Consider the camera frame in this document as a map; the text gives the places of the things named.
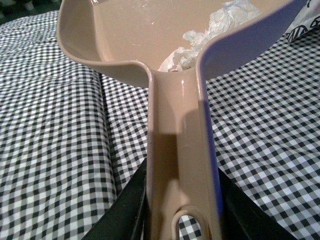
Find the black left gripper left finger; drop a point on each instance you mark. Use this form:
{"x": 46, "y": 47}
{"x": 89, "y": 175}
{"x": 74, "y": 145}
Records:
{"x": 125, "y": 218}

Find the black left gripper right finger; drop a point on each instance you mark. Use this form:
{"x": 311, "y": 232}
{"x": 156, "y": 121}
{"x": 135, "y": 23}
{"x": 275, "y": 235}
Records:
{"x": 244, "y": 219}

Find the white tissue paper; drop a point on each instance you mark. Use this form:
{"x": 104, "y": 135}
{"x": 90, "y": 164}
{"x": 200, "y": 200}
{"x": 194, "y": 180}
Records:
{"x": 232, "y": 14}

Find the beige plastic dustpan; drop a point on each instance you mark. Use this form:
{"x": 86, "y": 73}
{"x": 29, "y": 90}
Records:
{"x": 128, "y": 40}

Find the black white gingham bedsheet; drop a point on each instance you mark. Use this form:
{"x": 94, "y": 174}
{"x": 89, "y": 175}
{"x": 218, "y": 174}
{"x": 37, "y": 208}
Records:
{"x": 71, "y": 138}

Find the white black patterned pillow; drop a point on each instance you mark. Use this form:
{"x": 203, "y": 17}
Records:
{"x": 307, "y": 19}

